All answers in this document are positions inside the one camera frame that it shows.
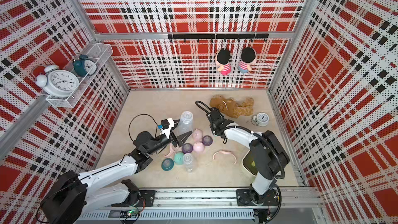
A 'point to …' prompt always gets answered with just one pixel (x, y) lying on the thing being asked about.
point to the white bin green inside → (249, 168)
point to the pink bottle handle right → (226, 152)
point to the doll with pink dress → (222, 58)
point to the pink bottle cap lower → (198, 148)
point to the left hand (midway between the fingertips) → (189, 124)
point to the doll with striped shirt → (249, 56)
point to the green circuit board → (132, 213)
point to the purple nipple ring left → (187, 148)
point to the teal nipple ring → (167, 164)
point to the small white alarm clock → (261, 119)
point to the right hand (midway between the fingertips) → (222, 123)
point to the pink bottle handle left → (172, 150)
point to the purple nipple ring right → (207, 140)
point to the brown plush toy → (232, 107)
